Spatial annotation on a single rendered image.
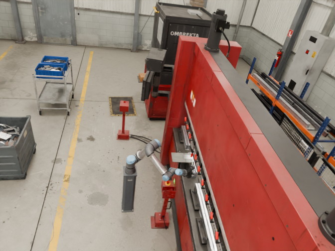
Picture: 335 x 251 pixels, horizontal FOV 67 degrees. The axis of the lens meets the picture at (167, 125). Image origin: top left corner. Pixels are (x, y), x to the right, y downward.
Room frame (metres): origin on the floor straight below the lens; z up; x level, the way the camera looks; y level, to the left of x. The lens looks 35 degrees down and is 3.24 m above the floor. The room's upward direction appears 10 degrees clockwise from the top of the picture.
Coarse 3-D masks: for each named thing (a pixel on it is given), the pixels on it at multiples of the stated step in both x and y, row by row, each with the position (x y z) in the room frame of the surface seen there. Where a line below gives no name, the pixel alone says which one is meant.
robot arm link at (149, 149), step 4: (148, 144) 2.29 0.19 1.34; (148, 148) 2.24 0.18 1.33; (152, 148) 2.26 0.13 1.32; (148, 152) 2.21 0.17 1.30; (152, 152) 2.22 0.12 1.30; (148, 156) 2.19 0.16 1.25; (152, 156) 2.19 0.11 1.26; (156, 156) 2.21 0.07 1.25; (152, 160) 2.16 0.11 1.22; (156, 160) 2.16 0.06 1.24; (156, 164) 2.13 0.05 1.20; (160, 164) 2.14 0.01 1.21; (160, 168) 2.11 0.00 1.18; (164, 168) 2.12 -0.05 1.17; (164, 172) 2.08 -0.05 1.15; (168, 172) 2.11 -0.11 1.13; (164, 176) 2.04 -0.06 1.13; (168, 176) 2.06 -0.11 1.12; (164, 180) 2.03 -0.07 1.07
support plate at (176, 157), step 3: (171, 153) 2.60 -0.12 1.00; (174, 153) 2.61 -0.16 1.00; (177, 153) 2.62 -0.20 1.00; (180, 153) 2.63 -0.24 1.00; (183, 153) 2.65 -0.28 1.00; (186, 153) 2.66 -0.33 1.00; (189, 153) 2.67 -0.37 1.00; (171, 156) 2.55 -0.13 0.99; (174, 156) 2.55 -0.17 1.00; (177, 156) 2.56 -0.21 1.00; (180, 156) 2.57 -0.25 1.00; (174, 159) 2.49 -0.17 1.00; (177, 159) 2.50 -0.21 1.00; (180, 159) 2.51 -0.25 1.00; (183, 159) 2.52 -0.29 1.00; (186, 159) 2.53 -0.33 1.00; (189, 159) 2.54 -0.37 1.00; (186, 162) 2.49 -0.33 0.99; (189, 162) 2.49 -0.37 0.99
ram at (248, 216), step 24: (192, 72) 3.32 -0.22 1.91; (192, 96) 3.07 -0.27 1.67; (216, 96) 2.24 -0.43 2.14; (192, 120) 2.82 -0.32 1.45; (216, 120) 2.08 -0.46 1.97; (216, 144) 1.91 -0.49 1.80; (240, 144) 1.53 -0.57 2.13; (216, 168) 1.76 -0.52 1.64; (240, 168) 1.41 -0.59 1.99; (216, 192) 1.61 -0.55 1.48; (240, 192) 1.29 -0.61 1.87; (264, 192) 1.09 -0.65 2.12; (240, 216) 1.18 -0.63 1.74; (264, 216) 1.00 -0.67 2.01; (240, 240) 1.07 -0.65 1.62; (264, 240) 0.91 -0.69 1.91; (288, 240) 0.79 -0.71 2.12
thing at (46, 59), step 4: (44, 56) 5.08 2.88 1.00; (48, 56) 5.13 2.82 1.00; (52, 56) 5.15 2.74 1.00; (56, 56) 5.18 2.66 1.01; (44, 60) 5.00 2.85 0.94; (48, 60) 4.97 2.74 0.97; (52, 60) 4.99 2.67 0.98; (56, 60) 5.06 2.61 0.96; (60, 60) 5.13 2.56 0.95; (64, 60) 5.13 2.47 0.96; (64, 64) 4.90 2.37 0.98; (68, 64) 5.19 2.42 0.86
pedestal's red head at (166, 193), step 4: (168, 180) 2.32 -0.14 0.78; (164, 184) 2.24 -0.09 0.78; (172, 184) 2.26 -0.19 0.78; (164, 188) 2.20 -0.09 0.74; (168, 188) 2.21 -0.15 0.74; (172, 188) 2.22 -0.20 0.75; (164, 192) 2.11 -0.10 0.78; (168, 192) 2.12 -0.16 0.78; (172, 192) 2.13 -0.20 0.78; (164, 196) 2.11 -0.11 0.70; (168, 196) 2.12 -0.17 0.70; (172, 196) 2.13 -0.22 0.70
